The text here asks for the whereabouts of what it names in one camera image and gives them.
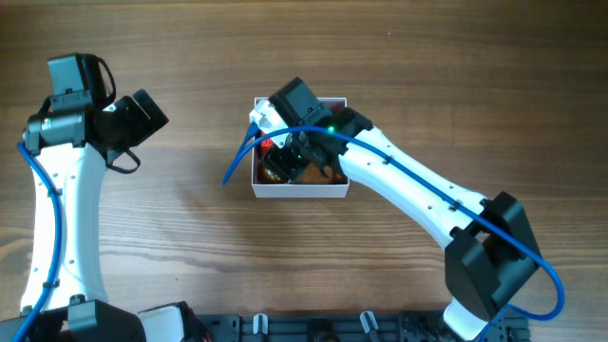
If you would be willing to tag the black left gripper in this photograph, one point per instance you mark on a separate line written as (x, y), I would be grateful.
(146, 123)

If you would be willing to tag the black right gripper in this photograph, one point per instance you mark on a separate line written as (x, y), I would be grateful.
(283, 161)

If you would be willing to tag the red toy fire truck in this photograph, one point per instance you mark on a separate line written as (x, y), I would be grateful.
(266, 146)

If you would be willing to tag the brown plush toy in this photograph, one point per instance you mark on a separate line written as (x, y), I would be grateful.
(324, 176)

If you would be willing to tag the yellow round toy disc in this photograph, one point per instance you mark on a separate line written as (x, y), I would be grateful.
(268, 176)

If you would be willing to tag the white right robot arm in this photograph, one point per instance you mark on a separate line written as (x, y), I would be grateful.
(489, 247)

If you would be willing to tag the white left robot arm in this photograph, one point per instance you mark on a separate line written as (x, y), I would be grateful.
(65, 298)

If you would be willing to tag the white cardboard box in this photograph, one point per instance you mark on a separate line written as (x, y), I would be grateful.
(291, 190)

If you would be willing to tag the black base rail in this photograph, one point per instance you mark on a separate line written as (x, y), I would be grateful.
(424, 326)

